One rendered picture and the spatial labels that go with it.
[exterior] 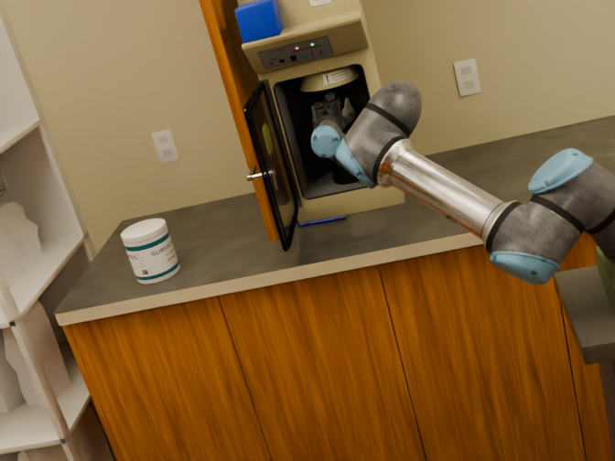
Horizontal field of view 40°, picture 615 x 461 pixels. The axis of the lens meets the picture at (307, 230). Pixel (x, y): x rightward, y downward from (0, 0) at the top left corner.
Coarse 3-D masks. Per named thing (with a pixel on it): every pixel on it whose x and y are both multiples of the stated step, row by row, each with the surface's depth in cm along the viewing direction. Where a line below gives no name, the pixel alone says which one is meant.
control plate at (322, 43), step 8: (312, 40) 224; (320, 40) 225; (328, 40) 225; (272, 48) 225; (280, 48) 226; (288, 48) 226; (304, 48) 227; (312, 48) 227; (320, 48) 228; (328, 48) 228; (264, 56) 228; (272, 56) 228; (280, 56) 229; (288, 56) 229; (296, 56) 230; (304, 56) 230; (312, 56) 231; (320, 56) 231; (264, 64) 231; (280, 64) 232; (288, 64) 233
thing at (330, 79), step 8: (320, 72) 240; (328, 72) 239; (336, 72) 239; (344, 72) 240; (352, 72) 242; (304, 80) 244; (312, 80) 241; (320, 80) 240; (328, 80) 239; (336, 80) 239; (344, 80) 240; (304, 88) 244; (312, 88) 241; (320, 88) 240; (328, 88) 239
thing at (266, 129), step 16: (256, 112) 221; (256, 128) 217; (272, 128) 237; (272, 144) 232; (272, 160) 228; (272, 176) 224; (288, 192) 242; (272, 208) 218; (288, 208) 237; (288, 224) 233
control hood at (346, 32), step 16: (336, 16) 227; (352, 16) 220; (288, 32) 223; (304, 32) 221; (320, 32) 221; (336, 32) 222; (352, 32) 223; (256, 48) 225; (336, 48) 229; (352, 48) 230; (256, 64) 231
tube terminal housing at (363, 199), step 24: (240, 0) 230; (288, 0) 229; (336, 0) 228; (360, 0) 232; (288, 24) 232; (264, 72) 238; (288, 72) 237; (312, 72) 236; (360, 192) 249; (384, 192) 248; (312, 216) 253; (336, 216) 252
